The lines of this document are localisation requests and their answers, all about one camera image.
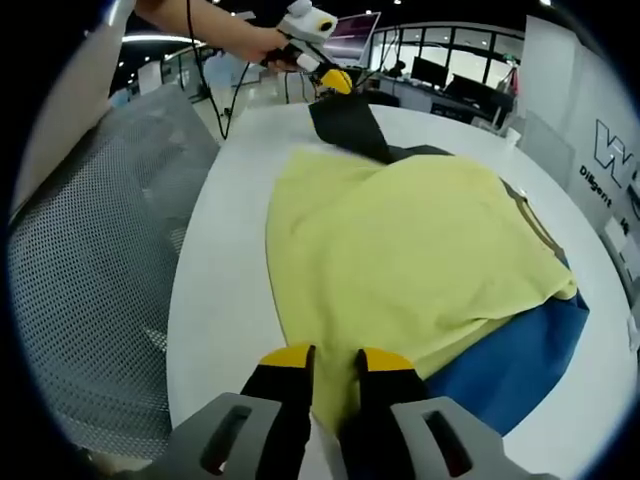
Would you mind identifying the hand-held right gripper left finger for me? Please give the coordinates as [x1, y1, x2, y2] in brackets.
[168, 341, 317, 480]

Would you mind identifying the person's left hand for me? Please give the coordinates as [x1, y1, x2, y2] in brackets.
[243, 25, 302, 72]

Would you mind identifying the yellow grey blue garment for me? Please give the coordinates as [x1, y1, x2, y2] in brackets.
[263, 91, 592, 437]

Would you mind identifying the grey mesh office chair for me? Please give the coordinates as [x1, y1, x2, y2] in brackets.
[6, 88, 222, 454]

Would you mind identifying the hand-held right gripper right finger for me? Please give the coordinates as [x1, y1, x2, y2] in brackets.
[338, 346, 507, 480]

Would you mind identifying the person's white shirt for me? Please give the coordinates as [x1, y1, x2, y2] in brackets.
[9, 0, 137, 214]

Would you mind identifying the black computer monitor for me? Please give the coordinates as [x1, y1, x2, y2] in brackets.
[443, 72, 517, 122]
[411, 55, 450, 90]

